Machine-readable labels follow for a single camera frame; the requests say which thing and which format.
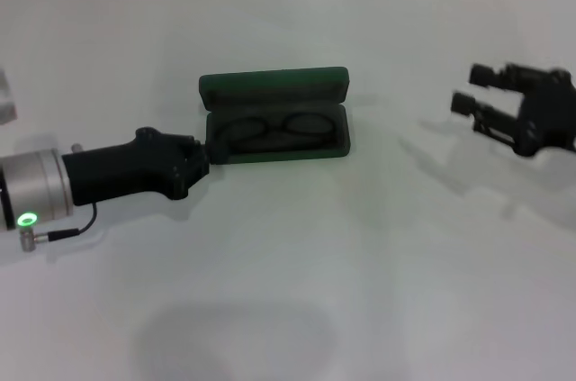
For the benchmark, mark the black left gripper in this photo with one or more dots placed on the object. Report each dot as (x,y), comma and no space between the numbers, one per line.
(121,169)

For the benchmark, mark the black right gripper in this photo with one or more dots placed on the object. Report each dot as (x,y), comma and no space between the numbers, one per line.
(549,115)

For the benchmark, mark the green glasses case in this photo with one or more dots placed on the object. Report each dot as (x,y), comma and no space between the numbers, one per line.
(252,86)

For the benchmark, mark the black glasses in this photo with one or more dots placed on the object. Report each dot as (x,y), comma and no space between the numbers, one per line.
(274,129)

